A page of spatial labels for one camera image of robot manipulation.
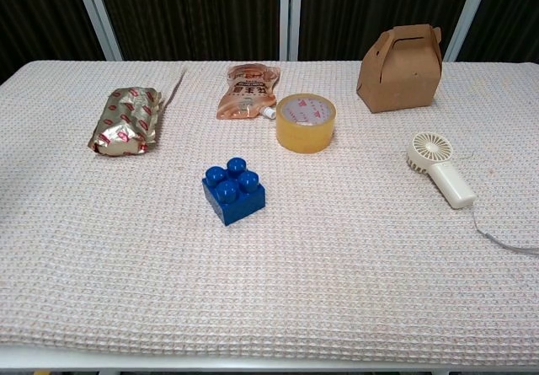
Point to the white handheld fan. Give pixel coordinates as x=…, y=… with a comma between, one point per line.
x=446, y=177

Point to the blue toy building block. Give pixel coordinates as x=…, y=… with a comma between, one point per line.
x=233, y=194

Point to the clear yellowish packing tape roll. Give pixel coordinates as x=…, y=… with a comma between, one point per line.
x=305, y=124

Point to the orange spouted drink pouch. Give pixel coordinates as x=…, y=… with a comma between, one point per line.
x=246, y=90

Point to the pink waffle weave table cloth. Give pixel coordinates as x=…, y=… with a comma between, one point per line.
x=269, y=265

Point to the gold foil snack package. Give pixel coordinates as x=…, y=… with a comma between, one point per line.
x=126, y=122

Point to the brown kraft paper gable box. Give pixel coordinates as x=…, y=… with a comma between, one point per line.
x=400, y=76

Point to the white metal frame post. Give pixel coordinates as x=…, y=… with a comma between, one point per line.
x=290, y=12
x=467, y=12
x=97, y=12

